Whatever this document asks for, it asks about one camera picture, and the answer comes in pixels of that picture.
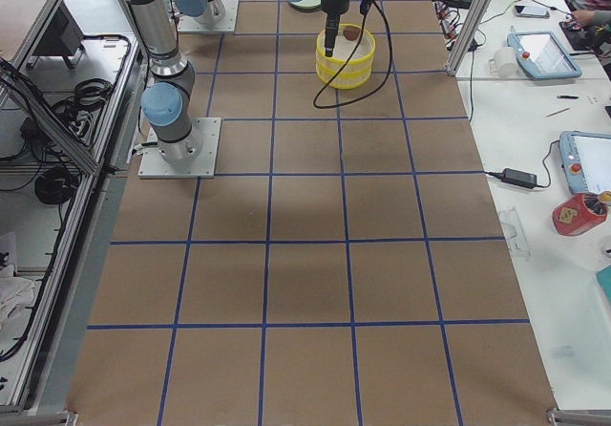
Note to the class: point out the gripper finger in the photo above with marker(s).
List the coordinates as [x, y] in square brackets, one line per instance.
[331, 32]

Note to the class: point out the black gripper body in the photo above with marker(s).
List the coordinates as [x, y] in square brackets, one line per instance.
[332, 2]

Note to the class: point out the brown steamed bun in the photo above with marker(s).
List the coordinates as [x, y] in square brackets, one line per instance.
[350, 33]

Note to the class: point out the yellow steamer layer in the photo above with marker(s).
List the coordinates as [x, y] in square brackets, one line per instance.
[360, 51]
[351, 77]

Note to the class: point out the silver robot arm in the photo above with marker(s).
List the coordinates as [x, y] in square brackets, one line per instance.
[165, 103]

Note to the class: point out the light green plate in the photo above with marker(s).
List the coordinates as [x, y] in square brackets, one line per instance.
[306, 5]

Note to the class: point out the white tape roll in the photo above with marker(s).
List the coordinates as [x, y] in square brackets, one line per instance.
[503, 63]

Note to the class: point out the smartphone on table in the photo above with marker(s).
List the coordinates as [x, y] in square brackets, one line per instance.
[529, 11]

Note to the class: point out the far blue teach pendant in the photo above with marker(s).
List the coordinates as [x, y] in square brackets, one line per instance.
[541, 56]

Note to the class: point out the blue teach pendant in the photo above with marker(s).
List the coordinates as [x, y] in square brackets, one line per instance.
[585, 159]
[541, 56]

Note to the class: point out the small black power brick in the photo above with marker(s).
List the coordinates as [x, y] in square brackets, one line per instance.
[519, 178]

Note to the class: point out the near blue teach pendant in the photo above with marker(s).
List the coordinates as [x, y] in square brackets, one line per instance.
[585, 159]

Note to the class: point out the red round tin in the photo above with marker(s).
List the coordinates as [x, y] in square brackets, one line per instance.
[580, 213]

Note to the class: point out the white crumpled cloth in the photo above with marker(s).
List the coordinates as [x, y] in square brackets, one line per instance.
[17, 293]

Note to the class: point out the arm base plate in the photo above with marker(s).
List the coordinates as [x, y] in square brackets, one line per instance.
[207, 17]
[193, 157]

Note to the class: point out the aluminium frame post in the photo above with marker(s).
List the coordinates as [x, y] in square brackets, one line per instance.
[466, 35]

